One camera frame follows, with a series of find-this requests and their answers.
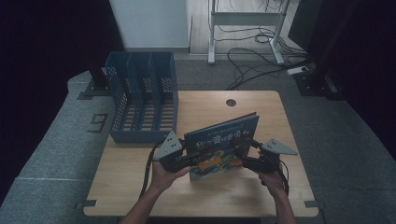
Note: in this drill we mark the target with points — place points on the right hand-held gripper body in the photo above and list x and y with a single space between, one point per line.
269 155

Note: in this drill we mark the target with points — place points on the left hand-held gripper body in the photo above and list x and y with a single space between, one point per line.
169 149

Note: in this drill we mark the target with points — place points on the colourful children's picture book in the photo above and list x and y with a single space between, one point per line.
222 140

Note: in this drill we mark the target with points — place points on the person's right hand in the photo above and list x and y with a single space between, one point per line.
274 183

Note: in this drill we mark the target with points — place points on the person's left hand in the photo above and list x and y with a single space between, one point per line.
165 180

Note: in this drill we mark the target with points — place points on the blue plastic file rack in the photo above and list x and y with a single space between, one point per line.
141 137

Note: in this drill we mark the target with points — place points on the black stand base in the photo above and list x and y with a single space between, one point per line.
98 87
314 85

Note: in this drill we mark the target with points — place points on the white power strip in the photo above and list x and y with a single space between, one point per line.
297 70

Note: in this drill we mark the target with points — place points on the white metal desk frame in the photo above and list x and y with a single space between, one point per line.
246 18

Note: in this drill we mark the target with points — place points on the white wall panel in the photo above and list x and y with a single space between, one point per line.
149 21

